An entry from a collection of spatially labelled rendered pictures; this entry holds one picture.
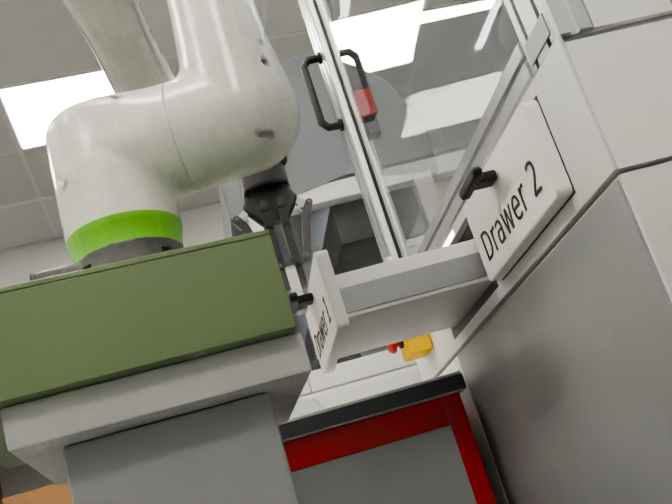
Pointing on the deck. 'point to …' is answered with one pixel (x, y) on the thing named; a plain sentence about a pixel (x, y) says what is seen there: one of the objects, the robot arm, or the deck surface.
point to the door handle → (316, 95)
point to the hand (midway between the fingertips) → (295, 290)
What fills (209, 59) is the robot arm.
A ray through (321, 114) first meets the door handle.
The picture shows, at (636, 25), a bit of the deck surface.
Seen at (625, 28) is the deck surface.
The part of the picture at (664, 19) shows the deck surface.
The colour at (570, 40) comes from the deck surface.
